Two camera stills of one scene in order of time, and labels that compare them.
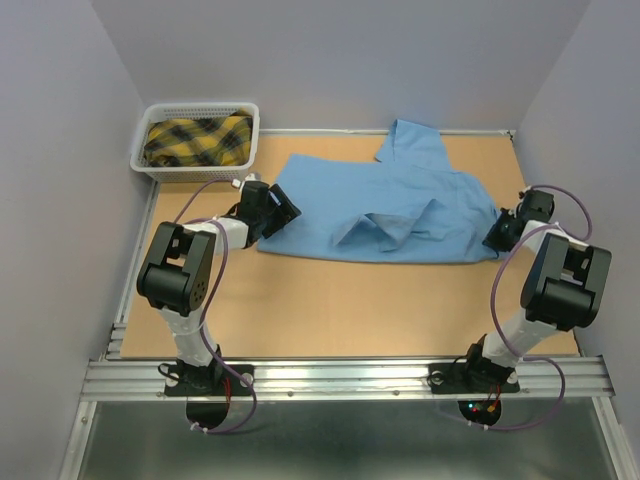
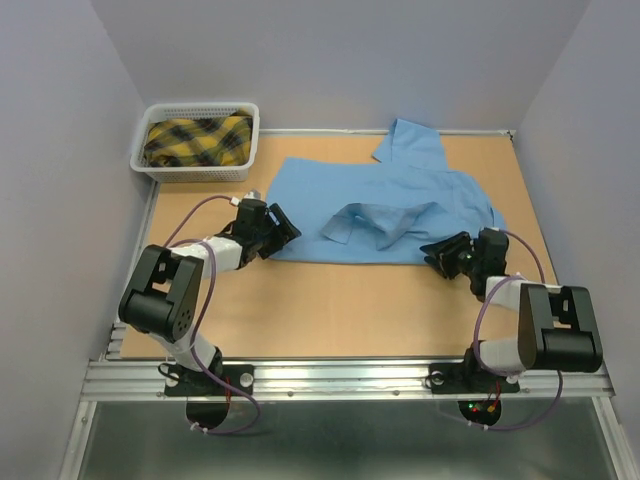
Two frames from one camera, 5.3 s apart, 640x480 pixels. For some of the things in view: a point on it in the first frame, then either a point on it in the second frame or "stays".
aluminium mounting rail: (308, 379) stays
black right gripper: (492, 238) to (440, 251)
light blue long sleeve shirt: (408, 207) stays
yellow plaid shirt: (224, 140) stays
